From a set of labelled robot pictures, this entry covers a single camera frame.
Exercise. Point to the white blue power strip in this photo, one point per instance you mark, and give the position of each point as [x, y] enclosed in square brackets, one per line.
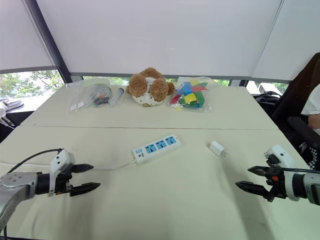
[156, 150]

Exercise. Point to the person in white shirt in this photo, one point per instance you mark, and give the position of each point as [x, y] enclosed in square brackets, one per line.
[312, 105]

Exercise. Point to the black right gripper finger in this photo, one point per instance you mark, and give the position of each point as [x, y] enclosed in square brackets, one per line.
[252, 188]
[260, 171]

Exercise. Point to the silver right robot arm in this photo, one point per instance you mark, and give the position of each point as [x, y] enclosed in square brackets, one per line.
[312, 187]

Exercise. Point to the brown jacket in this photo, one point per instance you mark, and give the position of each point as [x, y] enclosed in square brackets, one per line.
[300, 85]

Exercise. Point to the brown teddy bear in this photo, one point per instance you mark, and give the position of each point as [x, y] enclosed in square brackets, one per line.
[147, 86]

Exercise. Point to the black white checkered cloth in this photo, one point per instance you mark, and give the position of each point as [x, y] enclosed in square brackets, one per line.
[313, 157]

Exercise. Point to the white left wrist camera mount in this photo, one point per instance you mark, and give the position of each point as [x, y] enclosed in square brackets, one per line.
[60, 158]

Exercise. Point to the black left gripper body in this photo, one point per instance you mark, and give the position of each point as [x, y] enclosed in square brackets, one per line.
[63, 183]

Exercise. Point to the clear bag of small parts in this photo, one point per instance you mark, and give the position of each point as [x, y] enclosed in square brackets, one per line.
[87, 98]

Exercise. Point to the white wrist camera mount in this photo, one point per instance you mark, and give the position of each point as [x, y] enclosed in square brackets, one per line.
[282, 155]
[60, 158]

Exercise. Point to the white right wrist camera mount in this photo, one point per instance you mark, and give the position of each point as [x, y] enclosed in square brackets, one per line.
[282, 155]

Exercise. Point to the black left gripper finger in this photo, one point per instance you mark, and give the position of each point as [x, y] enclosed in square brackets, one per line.
[86, 188]
[83, 168]

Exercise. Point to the dark slippers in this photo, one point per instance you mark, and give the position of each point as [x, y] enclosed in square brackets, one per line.
[13, 103]

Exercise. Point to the white plug adapter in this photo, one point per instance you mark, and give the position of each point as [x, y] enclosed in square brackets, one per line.
[216, 148]

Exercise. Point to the clear plastic syringe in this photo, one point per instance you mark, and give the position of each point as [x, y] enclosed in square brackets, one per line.
[116, 97]

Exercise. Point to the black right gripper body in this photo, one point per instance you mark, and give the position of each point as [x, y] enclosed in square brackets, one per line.
[277, 183]

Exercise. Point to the bag of coloured blocks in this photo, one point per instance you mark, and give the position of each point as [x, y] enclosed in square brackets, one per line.
[191, 96]

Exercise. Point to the dark window pillar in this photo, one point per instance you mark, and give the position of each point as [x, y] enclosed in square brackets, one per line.
[47, 40]

